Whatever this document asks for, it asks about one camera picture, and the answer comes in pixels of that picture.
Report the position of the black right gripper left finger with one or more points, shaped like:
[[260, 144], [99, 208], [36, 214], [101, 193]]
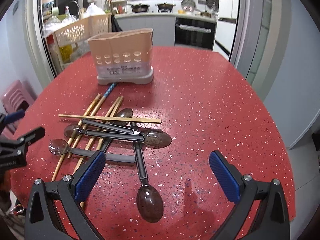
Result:
[[42, 219]]

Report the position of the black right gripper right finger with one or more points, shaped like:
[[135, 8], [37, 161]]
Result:
[[271, 220]]

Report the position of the brown spoon small bowl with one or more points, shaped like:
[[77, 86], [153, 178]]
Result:
[[75, 130]]

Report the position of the black pot on stove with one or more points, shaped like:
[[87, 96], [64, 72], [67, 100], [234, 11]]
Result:
[[165, 7]]

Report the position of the brown spoon black handle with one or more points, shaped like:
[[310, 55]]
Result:
[[148, 199]]

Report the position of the beige perforated storage rack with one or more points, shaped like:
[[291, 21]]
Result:
[[69, 36]]

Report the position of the blue patterned chopstick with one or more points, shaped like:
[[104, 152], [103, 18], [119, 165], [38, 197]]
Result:
[[109, 90]]

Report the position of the clear spoon black handle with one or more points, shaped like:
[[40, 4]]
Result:
[[60, 147]]

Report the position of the brown spoon top bowl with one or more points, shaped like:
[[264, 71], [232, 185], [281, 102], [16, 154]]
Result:
[[104, 143]]

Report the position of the brown spoon large bowl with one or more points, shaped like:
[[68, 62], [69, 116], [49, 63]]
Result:
[[150, 137]]

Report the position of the black wok on stove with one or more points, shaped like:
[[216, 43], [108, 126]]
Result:
[[139, 7]]

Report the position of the horizontal wooden chopstick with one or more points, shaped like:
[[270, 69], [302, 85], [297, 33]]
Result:
[[108, 118]]

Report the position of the black built-in oven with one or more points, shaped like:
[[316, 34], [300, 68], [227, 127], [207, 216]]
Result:
[[194, 33]]

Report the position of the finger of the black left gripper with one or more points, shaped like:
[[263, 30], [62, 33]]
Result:
[[17, 148], [10, 118]]

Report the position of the beige plastic utensil holder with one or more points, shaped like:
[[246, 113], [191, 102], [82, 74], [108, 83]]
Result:
[[123, 56]]

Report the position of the pink plastic stool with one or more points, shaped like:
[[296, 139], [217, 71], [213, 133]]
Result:
[[16, 98]]

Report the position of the white refrigerator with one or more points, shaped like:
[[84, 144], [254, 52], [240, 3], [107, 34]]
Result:
[[226, 27]]

